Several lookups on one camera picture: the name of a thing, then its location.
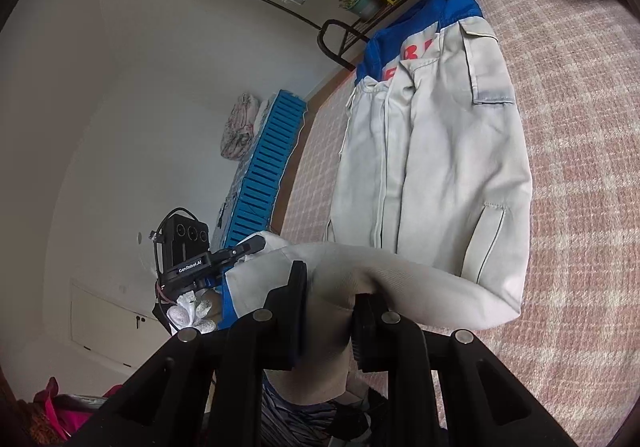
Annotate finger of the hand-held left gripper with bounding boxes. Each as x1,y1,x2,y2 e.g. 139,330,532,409
231,235,267,262

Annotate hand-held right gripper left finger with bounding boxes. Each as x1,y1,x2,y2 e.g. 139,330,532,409
82,260,308,447

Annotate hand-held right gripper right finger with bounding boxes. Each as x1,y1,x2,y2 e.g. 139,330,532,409
350,293,581,447

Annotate white and blue jacket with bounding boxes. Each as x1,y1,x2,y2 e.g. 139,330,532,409
220,0,533,408

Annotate black metal clothes rack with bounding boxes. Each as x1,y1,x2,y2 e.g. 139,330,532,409
125,0,541,73

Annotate person's left hand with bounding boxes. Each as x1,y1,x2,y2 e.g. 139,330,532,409
167,289,223,334

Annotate blue slatted plastic crate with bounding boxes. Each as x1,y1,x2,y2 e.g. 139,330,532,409
212,90,308,248

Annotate white cabinet door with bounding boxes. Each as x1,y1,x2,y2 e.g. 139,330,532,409
70,277,173,370

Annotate person's striped pants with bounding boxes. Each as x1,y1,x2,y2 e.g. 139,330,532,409
260,372,386,447

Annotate floral fabric bundle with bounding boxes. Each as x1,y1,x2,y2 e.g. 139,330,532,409
220,93,261,160

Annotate pink bag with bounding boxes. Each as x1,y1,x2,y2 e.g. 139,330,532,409
32,376,126,443

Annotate pink plaid blanket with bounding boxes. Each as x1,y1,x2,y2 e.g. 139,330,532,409
277,0,640,447

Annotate small potted plant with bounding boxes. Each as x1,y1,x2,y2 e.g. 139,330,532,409
339,0,378,19

